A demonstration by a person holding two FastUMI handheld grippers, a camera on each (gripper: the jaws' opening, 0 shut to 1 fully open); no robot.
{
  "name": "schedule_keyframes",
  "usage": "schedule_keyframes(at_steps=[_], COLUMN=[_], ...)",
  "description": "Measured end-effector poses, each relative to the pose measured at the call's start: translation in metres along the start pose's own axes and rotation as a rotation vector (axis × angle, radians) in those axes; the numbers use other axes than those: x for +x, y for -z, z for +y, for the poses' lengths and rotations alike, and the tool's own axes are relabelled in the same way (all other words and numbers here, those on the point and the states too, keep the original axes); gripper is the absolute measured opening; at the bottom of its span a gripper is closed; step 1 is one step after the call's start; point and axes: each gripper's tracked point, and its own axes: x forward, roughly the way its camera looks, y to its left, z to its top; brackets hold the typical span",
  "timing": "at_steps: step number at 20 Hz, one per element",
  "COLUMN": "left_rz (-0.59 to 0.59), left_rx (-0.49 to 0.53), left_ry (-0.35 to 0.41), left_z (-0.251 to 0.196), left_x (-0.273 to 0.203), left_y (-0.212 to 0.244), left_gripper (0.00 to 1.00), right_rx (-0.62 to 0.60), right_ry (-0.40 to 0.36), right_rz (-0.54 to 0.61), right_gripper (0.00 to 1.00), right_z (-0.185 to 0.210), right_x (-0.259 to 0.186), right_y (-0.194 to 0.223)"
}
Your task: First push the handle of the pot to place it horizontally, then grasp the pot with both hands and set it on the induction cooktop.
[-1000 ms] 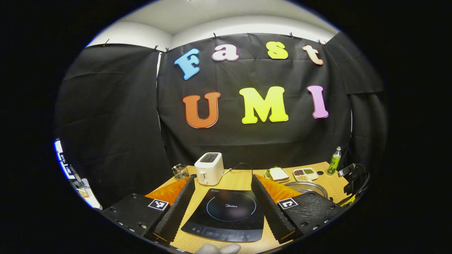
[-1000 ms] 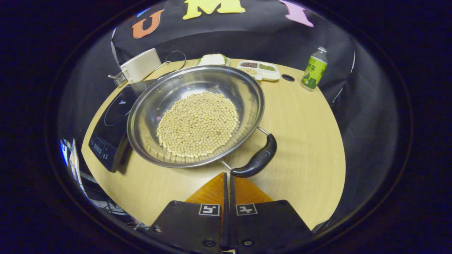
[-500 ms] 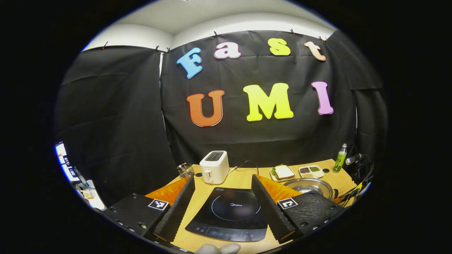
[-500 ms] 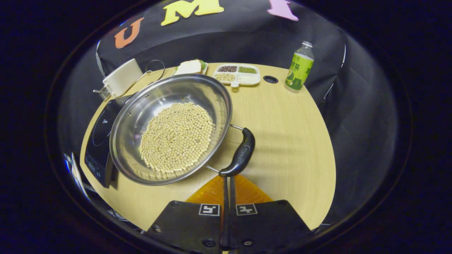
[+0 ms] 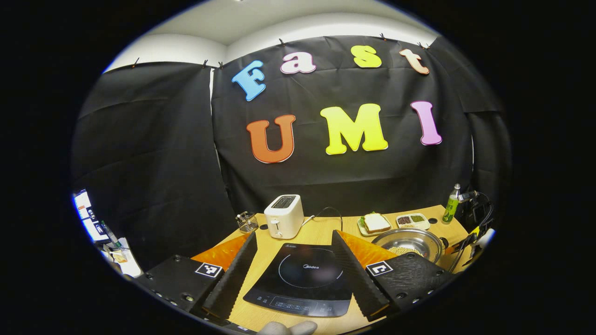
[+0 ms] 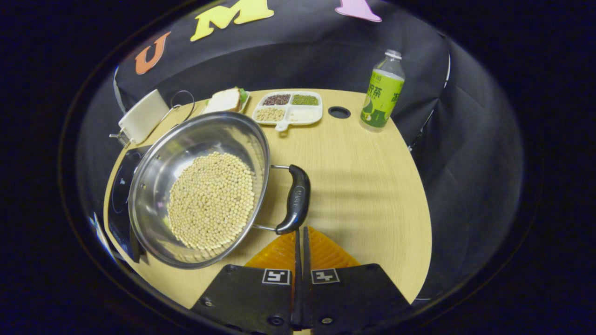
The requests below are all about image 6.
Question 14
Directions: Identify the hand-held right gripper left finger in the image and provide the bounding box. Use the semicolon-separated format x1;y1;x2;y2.
191;230;299;333

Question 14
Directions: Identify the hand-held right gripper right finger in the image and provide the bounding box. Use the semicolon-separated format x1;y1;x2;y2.
303;227;413;333

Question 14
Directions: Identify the black induction cooktop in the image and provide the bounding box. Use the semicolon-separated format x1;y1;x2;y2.
108;145;152;263

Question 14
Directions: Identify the stainless steel pot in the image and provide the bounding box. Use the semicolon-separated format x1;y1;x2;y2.
128;112;311;270

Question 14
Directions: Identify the pile of soybeans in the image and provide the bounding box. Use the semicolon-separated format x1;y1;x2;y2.
167;152;256;252

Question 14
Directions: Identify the black backdrop cloth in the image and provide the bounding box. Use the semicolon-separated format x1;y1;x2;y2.
77;0;524;301

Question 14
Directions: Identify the white divided bean dish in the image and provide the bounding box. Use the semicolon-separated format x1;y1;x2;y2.
252;91;323;132

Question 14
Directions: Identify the sandwich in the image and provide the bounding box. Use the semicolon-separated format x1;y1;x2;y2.
203;87;248;114

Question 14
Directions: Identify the green label drink bottle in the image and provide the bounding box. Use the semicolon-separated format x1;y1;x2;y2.
359;49;406;133

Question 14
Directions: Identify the white toaster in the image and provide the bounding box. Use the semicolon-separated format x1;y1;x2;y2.
118;89;169;145

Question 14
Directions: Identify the toaster power cable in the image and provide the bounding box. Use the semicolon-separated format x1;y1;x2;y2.
161;90;196;124

